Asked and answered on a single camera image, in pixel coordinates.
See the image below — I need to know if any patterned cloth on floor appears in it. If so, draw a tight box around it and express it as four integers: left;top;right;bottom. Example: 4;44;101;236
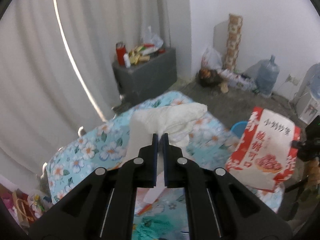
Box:
217;69;257;91

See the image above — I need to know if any patterned rolled mat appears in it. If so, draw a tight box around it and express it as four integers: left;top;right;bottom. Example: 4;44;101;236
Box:
224;14;243;72

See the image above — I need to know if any white curtain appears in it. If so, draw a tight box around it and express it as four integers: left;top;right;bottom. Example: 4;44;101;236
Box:
1;0;189;192

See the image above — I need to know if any red thermos bottle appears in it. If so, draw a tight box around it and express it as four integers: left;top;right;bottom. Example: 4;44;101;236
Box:
116;41;126;66

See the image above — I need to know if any grey bedside cabinet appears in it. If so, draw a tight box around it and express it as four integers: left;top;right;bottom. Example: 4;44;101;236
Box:
112;48;177;105

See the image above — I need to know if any small white bottle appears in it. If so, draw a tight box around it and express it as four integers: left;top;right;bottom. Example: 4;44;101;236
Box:
123;53;131;68

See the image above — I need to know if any white plastic bag on floor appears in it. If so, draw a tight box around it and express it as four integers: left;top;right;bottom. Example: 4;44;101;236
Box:
201;46;223;70

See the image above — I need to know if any water dispenser with jug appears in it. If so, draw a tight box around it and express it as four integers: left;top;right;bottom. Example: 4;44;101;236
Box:
293;63;319;125

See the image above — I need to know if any clear plastic bag on cabinet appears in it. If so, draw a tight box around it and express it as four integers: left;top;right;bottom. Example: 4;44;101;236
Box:
142;26;164;48

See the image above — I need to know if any red white snack bag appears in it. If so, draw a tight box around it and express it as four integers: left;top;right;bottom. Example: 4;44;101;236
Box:
225;107;301;192

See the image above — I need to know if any paper bags pile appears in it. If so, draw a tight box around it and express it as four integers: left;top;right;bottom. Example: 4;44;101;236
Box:
1;176;53;229

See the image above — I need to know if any dark bag on floor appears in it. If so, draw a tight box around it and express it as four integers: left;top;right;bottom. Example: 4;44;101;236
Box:
198;67;223;88

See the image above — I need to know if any floral blue bed sheet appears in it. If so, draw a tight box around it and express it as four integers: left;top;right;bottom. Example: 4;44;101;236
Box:
44;90;286;240

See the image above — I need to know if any large water jug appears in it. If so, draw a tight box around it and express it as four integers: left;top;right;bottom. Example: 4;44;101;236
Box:
255;55;280;98

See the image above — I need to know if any white paper towel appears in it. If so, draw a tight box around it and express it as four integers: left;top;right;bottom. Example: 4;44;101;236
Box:
123;102;207;163

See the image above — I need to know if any blue plastic trash basket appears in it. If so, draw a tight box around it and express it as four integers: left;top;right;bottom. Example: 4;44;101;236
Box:
231;121;247;139

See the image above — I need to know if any yellow snack wrappers pile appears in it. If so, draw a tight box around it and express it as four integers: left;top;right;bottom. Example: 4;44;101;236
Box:
129;43;159;65

